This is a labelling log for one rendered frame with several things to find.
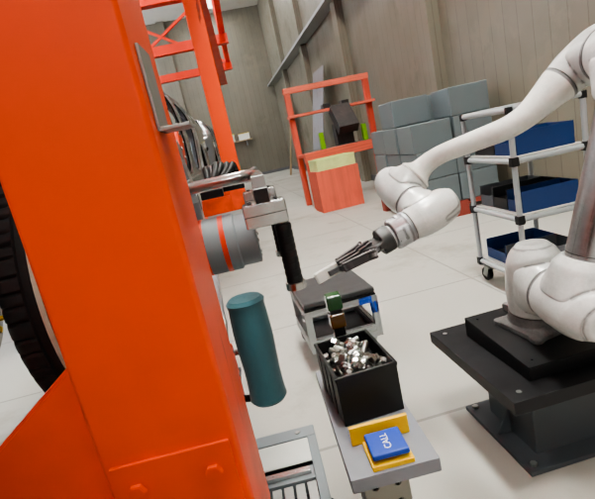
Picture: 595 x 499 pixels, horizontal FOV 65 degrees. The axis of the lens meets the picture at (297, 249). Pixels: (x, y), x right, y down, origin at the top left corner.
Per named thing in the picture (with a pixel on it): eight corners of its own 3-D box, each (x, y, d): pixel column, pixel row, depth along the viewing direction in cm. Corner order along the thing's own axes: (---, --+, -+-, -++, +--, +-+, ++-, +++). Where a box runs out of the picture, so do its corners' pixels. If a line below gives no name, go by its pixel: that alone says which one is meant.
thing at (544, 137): (475, 279, 289) (454, 116, 267) (540, 263, 292) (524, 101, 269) (527, 307, 237) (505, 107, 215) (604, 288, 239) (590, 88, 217)
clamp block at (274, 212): (247, 227, 100) (241, 203, 99) (287, 218, 101) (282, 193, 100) (247, 231, 95) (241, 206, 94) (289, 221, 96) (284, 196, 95)
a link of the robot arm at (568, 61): (534, 65, 124) (564, 60, 111) (586, 11, 121) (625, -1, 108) (562, 100, 127) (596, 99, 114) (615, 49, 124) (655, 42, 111)
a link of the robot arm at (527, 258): (545, 292, 150) (543, 228, 144) (582, 316, 133) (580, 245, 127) (497, 303, 150) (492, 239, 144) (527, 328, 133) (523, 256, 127)
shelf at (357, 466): (317, 381, 126) (315, 371, 126) (377, 366, 127) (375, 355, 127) (353, 495, 84) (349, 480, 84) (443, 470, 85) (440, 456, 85)
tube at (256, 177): (184, 199, 111) (171, 154, 108) (262, 181, 112) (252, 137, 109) (172, 208, 94) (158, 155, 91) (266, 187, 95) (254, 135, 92)
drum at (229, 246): (184, 274, 123) (170, 223, 119) (263, 256, 124) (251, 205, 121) (177, 290, 109) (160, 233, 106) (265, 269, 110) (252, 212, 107)
